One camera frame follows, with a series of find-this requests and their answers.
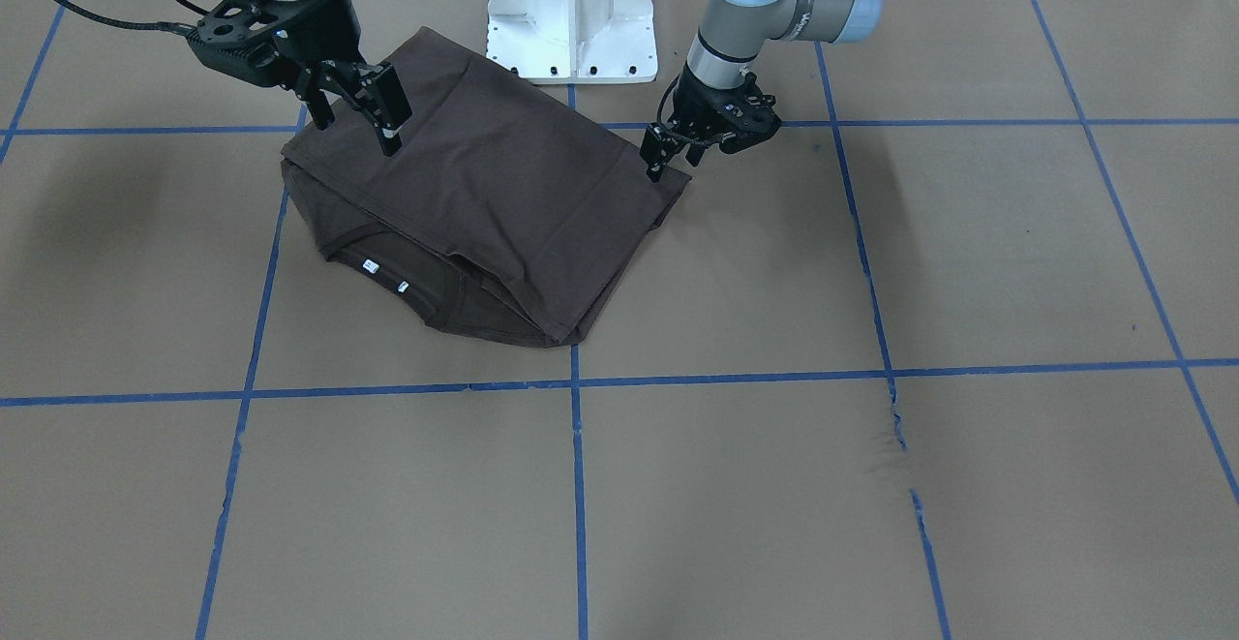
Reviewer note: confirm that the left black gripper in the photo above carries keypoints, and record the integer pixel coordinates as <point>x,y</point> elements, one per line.
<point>704,98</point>

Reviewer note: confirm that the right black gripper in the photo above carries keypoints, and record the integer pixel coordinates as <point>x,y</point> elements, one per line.
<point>314,31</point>

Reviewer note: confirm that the dark brown t-shirt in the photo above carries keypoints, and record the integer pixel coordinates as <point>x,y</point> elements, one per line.
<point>505,215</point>

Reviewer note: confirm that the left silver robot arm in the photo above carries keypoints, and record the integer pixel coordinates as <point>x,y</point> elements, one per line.
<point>732,33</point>

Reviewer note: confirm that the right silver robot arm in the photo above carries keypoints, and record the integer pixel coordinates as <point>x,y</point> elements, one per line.
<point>310,47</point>

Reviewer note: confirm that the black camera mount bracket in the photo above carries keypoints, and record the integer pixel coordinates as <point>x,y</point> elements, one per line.
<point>236,39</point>

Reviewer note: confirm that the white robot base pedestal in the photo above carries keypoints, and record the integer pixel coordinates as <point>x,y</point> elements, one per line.
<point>573,41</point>

